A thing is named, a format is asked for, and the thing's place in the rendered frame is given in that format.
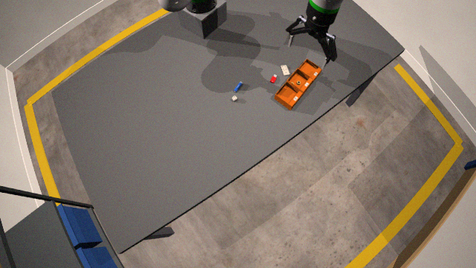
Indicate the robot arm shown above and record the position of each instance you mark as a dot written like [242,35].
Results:
[321,12]

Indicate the blue battery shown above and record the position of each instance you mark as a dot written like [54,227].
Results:
[238,86]

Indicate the white domino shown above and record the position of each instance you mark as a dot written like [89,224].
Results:
[285,70]

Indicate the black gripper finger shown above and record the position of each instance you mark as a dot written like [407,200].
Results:
[329,49]
[292,32]

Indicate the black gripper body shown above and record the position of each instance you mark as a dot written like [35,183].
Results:
[316,28]

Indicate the orange rack of bins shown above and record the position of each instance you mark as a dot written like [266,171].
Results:
[289,94]

